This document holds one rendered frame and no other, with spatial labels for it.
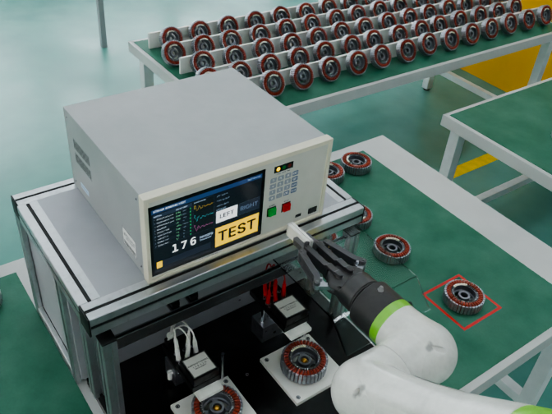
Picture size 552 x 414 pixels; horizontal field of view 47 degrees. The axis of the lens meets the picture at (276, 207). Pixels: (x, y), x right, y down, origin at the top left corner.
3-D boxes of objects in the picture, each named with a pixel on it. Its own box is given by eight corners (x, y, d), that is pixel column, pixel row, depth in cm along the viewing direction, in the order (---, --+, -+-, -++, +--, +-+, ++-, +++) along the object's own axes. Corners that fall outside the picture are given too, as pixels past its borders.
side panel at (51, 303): (89, 379, 147) (72, 279, 128) (76, 384, 146) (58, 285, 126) (47, 304, 165) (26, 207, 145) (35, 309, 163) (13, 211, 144)
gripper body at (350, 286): (346, 323, 114) (315, 292, 120) (379, 305, 118) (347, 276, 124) (351, 293, 110) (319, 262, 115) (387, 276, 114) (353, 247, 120)
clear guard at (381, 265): (430, 310, 138) (435, 291, 134) (347, 356, 126) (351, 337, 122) (334, 228, 158) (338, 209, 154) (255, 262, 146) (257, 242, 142)
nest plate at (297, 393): (346, 377, 151) (347, 374, 150) (296, 407, 143) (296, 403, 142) (308, 336, 160) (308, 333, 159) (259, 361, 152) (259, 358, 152)
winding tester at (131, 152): (322, 214, 144) (333, 138, 131) (149, 284, 122) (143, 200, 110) (231, 136, 168) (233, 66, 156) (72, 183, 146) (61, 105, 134)
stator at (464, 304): (489, 314, 174) (493, 304, 172) (452, 318, 171) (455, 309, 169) (471, 285, 182) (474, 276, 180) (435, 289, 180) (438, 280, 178)
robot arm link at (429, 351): (464, 379, 108) (478, 338, 101) (411, 416, 102) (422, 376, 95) (407, 326, 117) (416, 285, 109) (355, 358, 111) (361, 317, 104)
